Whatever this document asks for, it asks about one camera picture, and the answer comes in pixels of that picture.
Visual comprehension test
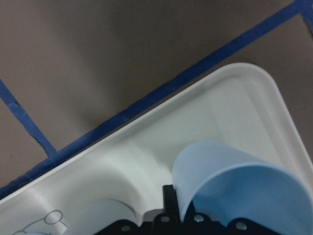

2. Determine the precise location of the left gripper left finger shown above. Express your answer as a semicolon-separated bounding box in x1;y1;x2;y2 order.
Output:
97;219;157;235

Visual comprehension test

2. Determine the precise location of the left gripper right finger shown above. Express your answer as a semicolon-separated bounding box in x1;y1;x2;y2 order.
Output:
151;185;276;235

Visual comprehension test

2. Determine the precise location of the light blue ikea cup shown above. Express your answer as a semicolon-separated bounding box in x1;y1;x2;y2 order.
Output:
172;141;313;235

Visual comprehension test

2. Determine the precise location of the white cup tray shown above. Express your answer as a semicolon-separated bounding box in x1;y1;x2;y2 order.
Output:
0;63;313;235

